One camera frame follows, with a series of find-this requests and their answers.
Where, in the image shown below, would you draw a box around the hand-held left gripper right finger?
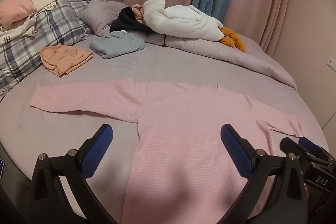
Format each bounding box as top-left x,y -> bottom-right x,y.
220,123 -> 308,224

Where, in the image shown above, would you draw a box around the bed with grey sheet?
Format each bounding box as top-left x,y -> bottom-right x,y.
0,0 -> 332,224

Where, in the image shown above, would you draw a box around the crumpled dusty pink garment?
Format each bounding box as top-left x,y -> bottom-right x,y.
131,4 -> 146,25

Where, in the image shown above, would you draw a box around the folded pink garment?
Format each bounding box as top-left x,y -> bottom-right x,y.
0,0 -> 37,28

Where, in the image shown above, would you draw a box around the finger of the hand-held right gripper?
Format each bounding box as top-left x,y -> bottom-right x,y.
279,137 -> 317,163
299,136 -> 332,161

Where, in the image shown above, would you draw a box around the plaid blue-grey pillow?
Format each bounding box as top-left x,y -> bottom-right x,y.
0,0 -> 109,94

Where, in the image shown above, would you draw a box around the dark navy garment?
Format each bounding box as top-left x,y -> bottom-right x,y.
109,7 -> 155,35

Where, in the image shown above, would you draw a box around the folded blue-grey garment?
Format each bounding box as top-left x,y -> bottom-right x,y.
89,30 -> 146,59

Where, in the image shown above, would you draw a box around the folded cream garments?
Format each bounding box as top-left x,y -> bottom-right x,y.
0,0 -> 60,46

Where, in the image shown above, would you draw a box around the folded orange printed garment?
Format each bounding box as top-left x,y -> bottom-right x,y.
40,44 -> 94,76

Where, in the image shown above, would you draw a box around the white goose plush toy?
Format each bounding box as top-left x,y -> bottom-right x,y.
142,0 -> 247,53

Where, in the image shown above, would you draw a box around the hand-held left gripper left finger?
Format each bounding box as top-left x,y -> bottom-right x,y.
28,123 -> 117,224

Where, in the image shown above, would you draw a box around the grey quilt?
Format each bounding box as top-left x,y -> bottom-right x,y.
80,0 -> 298,90

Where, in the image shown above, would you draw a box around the pink striped long-sleeve shirt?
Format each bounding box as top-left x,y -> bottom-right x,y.
30,77 -> 305,224

